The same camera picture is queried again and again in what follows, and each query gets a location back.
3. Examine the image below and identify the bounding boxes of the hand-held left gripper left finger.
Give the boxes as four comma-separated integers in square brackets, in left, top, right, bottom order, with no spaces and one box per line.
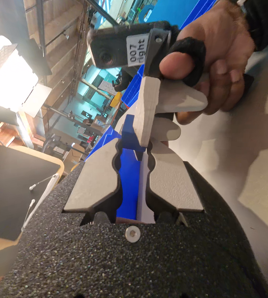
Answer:
[63,138,123,225]

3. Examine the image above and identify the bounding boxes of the white paper sheet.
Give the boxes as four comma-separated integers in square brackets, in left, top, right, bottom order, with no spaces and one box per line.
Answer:
[98,80,117,96]

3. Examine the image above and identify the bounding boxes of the large blue storage bin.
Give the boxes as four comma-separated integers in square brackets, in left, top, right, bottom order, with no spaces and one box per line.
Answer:
[85,125,142,220]

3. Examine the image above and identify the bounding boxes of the yellow bin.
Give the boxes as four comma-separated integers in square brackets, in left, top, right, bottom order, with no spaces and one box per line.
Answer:
[111,91,123,108]

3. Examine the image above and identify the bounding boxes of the blue wooden cube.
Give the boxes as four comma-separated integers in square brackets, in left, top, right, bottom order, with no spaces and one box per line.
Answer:
[121,115,146,150]

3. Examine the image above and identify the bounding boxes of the black wood-edged hanging panel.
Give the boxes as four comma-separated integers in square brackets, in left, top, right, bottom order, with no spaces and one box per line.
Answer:
[0,142,65,247]

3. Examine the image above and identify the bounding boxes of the bright studio light panel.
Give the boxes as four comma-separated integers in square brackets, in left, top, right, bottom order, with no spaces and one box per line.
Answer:
[0,34,53,126]

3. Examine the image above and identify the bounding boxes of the silver ventilation duct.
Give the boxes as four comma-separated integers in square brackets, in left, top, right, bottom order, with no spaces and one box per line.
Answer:
[15,111,35,149]

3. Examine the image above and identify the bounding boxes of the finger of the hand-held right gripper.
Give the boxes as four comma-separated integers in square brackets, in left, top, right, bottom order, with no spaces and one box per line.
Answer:
[134,76,161,148]

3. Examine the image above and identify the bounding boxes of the person's right forearm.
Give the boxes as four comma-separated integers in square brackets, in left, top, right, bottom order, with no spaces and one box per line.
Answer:
[237,0,268,52]

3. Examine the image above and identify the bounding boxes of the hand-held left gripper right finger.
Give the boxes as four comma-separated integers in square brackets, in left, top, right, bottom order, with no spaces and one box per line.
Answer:
[146,139,205,227]

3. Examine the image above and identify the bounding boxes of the person's right hand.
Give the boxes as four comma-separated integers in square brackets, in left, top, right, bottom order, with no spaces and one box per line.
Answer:
[159,0,256,125]

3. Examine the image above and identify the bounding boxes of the blue divider panel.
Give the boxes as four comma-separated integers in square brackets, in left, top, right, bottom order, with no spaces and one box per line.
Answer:
[146,0,216,31]

